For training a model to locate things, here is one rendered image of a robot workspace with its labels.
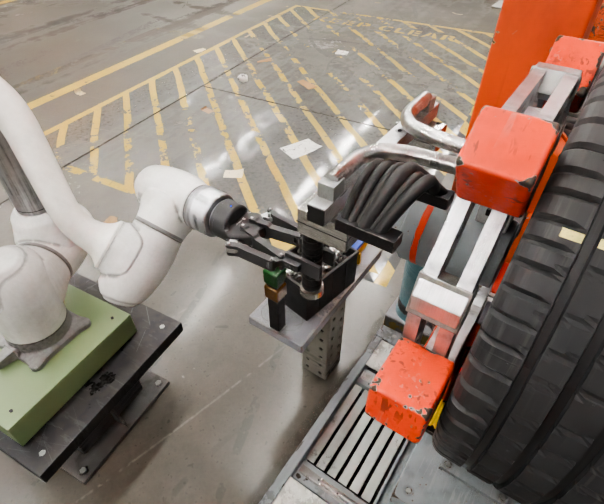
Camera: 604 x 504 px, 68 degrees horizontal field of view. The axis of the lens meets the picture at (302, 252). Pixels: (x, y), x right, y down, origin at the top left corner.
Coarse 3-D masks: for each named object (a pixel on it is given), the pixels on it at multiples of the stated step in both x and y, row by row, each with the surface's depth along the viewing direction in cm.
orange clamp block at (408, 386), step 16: (400, 352) 56; (416, 352) 56; (432, 352) 56; (384, 368) 54; (400, 368) 54; (416, 368) 54; (432, 368) 54; (448, 368) 54; (384, 384) 53; (400, 384) 53; (416, 384) 53; (432, 384) 53; (368, 400) 55; (384, 400) 52; (400, 400) 51; (416, 400) 51; (432, 400) 51; (384, 416) 55; (400, 416) 52; (416, 416) 50; (432, 416) 56; (400, 432) 55; (416, 432) 52
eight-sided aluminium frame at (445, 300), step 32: (544, 64) 64; (512, 96) 56; (544, 96) 65; (448, 224) 52; (448, 256) 53; (480, 256) 50; (416, 288) 53; (448, 288) 51; (416, 320) 55; (448, 320) 52; (448, 352) 57
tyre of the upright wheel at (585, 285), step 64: (576, 128) 45; (576, 192) 42; (576, 256) 42; (512, 320) 44; (576, 320) 41; (512, 384) 46; (576, 384) 43; (448, 448) 57; (512, 448) 49; (576, 448) 44
